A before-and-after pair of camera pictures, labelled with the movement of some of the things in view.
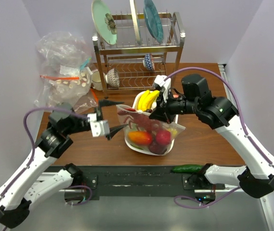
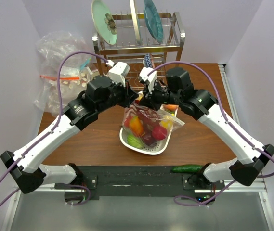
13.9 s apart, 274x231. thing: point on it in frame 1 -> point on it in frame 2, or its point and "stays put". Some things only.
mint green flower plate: x=104 y=23 stays put
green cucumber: x=189 y=168 stays put
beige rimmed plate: x=136 y=22 stays put
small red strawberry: x=163 y=137 -> x=159 y=132
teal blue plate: x=152 y=20 stays put
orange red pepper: x=140 y=137 -> x=136 y=126
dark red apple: x=159 y=146 -> x=148 y=139
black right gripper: x=163 y=113 -> x=148 y=96
